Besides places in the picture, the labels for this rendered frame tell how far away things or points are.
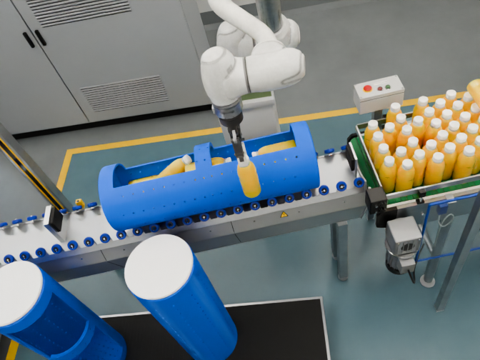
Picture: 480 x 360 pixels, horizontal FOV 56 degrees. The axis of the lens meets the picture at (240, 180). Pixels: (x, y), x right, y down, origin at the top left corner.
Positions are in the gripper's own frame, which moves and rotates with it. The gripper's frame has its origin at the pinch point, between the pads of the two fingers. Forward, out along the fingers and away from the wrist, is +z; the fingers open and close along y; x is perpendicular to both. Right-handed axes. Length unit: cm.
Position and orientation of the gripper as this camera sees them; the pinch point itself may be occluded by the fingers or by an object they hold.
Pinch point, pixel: (241, 154)
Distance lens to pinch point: 153.2
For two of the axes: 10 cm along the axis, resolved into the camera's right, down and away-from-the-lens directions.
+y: 0.6, 7.6, -6.4
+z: 1.9, 6.2, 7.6
